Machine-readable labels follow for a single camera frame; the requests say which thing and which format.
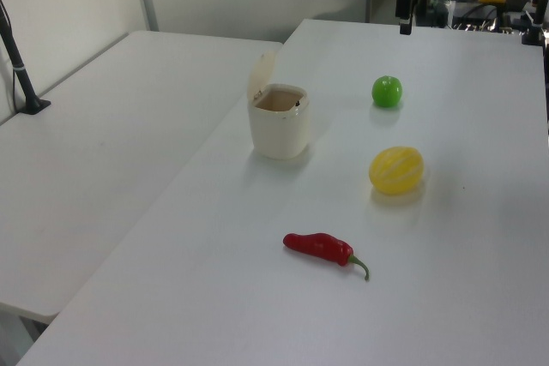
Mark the yellow toy melon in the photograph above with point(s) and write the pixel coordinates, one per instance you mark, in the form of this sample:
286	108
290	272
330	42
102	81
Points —
396	171

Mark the white side table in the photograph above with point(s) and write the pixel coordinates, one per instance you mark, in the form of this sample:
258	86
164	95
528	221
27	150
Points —
107	147

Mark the green toy apple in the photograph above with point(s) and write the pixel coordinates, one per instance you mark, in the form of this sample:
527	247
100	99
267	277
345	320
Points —
386	91

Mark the cream garbage bin with lid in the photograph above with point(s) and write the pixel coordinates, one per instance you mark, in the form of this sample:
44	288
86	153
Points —
279	134

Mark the black clamped camera pole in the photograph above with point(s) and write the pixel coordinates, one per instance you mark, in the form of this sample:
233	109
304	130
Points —
536	19

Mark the red toy chili pepper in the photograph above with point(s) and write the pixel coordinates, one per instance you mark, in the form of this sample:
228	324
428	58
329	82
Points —
317	246

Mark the black camera pole with base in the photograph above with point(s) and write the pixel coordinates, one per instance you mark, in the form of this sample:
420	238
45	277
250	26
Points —
17	66

